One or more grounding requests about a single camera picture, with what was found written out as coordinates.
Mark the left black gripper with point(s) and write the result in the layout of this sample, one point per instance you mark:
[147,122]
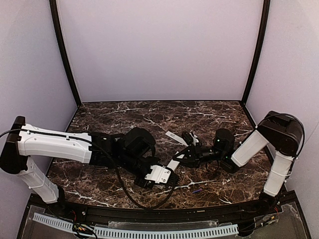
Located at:
[145,182]

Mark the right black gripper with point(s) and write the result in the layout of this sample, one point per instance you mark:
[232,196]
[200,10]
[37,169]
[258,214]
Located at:
[195,151]

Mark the white remote control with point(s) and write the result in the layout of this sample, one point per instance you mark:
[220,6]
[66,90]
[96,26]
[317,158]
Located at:
[173,164]

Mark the white battery cover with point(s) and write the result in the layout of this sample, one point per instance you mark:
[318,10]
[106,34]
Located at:
[176,138]

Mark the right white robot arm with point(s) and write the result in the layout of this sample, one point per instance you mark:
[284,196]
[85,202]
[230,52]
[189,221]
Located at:
[281,132]

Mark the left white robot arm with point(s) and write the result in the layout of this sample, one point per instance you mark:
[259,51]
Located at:
[133,151]

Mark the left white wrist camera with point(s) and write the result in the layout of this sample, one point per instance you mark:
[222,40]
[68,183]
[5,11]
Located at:
[158,174]

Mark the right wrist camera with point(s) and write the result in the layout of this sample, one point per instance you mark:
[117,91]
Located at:
[190,138]

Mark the black front rail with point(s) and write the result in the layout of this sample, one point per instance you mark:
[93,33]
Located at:
[235,213]

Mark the right white cable duct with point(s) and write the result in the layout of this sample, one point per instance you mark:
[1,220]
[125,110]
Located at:
[209,233]

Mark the white cable duct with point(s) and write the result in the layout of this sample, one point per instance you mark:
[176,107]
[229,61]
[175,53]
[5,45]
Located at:
[209,233]
[53,222]

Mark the left white cable duct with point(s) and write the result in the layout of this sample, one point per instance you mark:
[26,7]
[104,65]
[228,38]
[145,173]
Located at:
[53,222]

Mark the right black frame post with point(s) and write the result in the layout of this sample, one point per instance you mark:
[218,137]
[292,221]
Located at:
[257,52]

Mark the black frame post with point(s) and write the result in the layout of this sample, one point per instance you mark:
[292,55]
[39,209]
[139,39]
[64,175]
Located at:
[63,51]
[257,52]

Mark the left black frame post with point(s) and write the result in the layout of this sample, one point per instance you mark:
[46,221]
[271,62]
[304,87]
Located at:
[63,51]

